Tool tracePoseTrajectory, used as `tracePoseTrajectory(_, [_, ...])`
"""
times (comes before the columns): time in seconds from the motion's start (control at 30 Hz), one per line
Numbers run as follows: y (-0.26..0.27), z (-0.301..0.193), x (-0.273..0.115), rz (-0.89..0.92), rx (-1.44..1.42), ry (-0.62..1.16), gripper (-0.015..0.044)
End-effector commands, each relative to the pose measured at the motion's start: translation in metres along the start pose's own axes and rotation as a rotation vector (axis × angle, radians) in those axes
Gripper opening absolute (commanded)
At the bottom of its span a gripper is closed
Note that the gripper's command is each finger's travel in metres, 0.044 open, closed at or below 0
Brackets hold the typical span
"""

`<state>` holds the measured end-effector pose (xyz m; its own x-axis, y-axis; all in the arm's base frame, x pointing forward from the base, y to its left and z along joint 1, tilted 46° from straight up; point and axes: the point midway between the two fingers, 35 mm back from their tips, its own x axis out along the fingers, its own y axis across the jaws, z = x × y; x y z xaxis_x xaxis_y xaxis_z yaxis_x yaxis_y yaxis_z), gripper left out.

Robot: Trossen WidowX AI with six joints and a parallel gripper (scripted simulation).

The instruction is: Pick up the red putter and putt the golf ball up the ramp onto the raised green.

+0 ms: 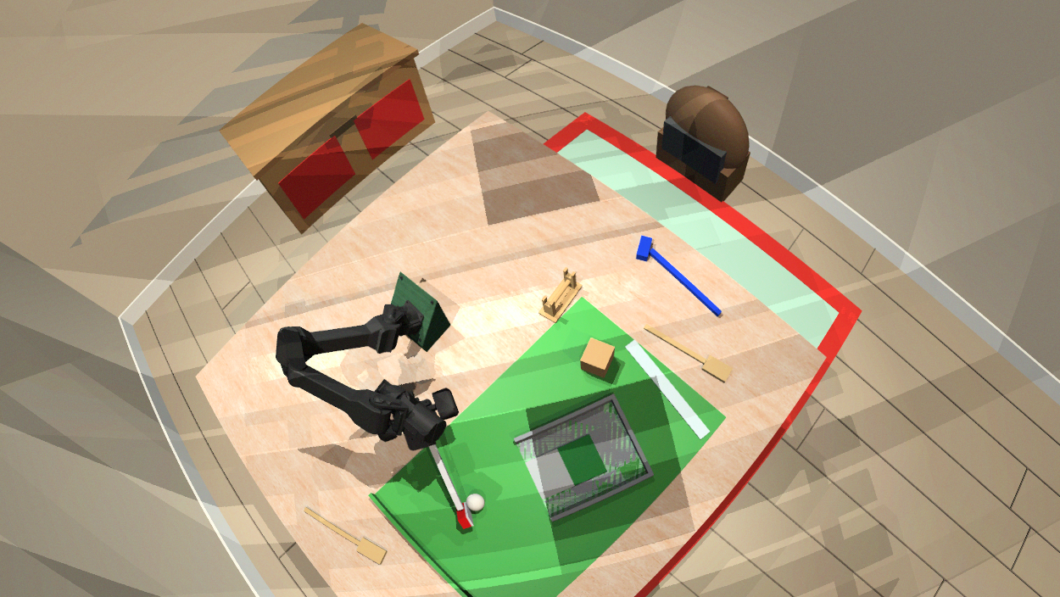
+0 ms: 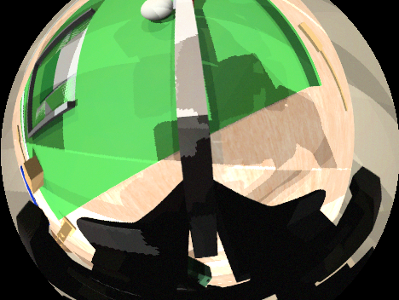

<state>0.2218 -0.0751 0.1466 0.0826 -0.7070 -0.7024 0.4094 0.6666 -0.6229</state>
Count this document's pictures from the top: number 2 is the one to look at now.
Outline white ball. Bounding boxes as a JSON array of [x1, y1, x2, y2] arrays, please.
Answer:
[[141, 0, 173, 20]]

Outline green putting mat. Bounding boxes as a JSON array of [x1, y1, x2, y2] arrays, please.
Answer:
[[23, 0, 309, 220]]

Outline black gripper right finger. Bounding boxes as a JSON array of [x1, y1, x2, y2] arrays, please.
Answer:
[[213, 180, 327, 284]]

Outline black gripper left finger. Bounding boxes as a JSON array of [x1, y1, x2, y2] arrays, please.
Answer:
[[76, 181, 189, 291]]

